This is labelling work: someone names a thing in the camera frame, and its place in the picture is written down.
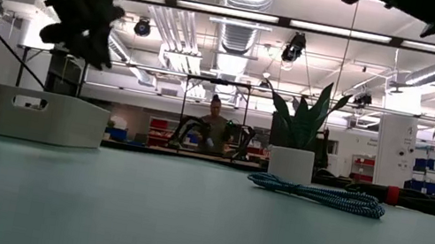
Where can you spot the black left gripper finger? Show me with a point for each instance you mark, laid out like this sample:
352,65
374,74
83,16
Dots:
59,36
95,51

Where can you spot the black background robot arm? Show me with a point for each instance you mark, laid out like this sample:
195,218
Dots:
187,128
244,138

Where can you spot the white plastic bin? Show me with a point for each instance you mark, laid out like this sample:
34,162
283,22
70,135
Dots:
60,121

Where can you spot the red storage bins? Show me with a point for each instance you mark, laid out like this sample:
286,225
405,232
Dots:
158,129

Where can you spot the white building pillar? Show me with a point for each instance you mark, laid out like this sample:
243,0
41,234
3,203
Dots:
395,144

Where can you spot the person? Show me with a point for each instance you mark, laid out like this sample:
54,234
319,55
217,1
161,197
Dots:
215,133

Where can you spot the red storage bins shelf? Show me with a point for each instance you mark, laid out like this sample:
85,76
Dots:
363,168

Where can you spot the green leafy plant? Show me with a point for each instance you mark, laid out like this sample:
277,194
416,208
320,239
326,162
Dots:
304,128

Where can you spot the white plant pot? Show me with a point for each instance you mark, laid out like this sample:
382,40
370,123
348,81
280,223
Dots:
290,165

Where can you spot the silver ribbed ceiling duct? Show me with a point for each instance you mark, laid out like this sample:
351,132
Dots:
242,18

